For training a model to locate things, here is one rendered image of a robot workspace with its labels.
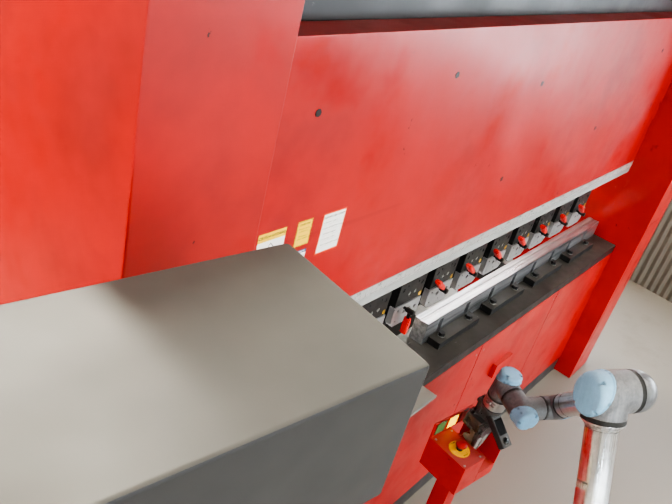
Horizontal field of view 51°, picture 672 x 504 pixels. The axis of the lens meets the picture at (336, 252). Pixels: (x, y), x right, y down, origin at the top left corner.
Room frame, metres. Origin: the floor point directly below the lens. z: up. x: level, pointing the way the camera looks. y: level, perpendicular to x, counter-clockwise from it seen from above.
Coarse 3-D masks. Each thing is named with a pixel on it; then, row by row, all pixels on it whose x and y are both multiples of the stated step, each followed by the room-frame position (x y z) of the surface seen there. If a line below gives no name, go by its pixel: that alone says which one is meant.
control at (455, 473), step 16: (432, 432) 1.79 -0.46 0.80; (448, 432) 1.84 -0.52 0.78; (432, 448) 1.78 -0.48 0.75; (448, 448) 1.76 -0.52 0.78; (480, 448) 1.88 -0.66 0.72; (496, 448) 1.84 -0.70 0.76; (432, 464) 1.76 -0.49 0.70; (448, 464) 1.73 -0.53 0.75; (464, 464) 1.71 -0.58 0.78; (480, 464) 1.76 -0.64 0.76; (448, 480) 1.71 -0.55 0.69; (464, 480) 1.71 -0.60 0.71
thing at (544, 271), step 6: (546, 264) 3.02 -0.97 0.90; (558, 264) 3.05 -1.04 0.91; (534, 270) 2.92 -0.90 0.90; (540, 270) 2.94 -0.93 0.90; (546, 270) 2.96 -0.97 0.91; (552, 270) 2.98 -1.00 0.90; (528, 276) 2.85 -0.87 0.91; (540, 276) 2.88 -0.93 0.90; (546, 276) 2.93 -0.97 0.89; (528, 282) 2.83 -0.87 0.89; (534, 282) 2.82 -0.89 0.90
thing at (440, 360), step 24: (600, 240) 3.53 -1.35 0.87; (576, 264) 3.17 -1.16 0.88; (528, 288) 2.80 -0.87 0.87; (552, 288) 2.86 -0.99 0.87; (480, 312) 2.49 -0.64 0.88; (504, 312) 2.54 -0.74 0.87; (408, 336) 2.19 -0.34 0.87; (480, 336) 2.31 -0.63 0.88; (432, 360) 2.08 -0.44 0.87; (456, 360) 2.15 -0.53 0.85
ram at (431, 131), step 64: (320, 64) 1.35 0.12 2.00; (384, 64) 1.53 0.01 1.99; (448, 64) 1.76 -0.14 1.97; (512, 64) 2.06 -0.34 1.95; (576, 64) 2.47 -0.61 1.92; (640, 64) 3.07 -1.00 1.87; (320, 128) 1.39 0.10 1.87; (384, 128) 1.59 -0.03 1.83; (448, 128) 1.85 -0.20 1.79; (512, 128) 2.20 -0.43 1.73; (576, 128) 2.69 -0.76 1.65; (640, 128) 3.46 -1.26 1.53; (320, 192) 1.44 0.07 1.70; (384, 192) 1.66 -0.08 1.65; (448, 192) 1.96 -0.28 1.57; (512, 192) 2.37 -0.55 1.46; (320, 256) 1.49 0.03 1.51; (384, 256) 1.74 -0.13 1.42; (448, 256) 2.09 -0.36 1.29
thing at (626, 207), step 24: (648, 144) 3.57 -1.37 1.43; (648, 168) 3.54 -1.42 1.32; (600, 192) 3.63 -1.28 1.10; (624, 192) 3.57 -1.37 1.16; (648, 192) 3.51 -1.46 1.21; (600, 216) 3.61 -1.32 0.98; (624, 216) 3.54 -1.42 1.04; (648, 216) 3.48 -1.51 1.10; (624, 240) 3.51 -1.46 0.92; (648, 240) 3.64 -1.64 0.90; (624, 264) 3.48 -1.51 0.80; (600, 288) 3.51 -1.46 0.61; (600, 312) 3.48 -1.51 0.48; (576, 336) 3.51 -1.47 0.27; (576, 360) 3.48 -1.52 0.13
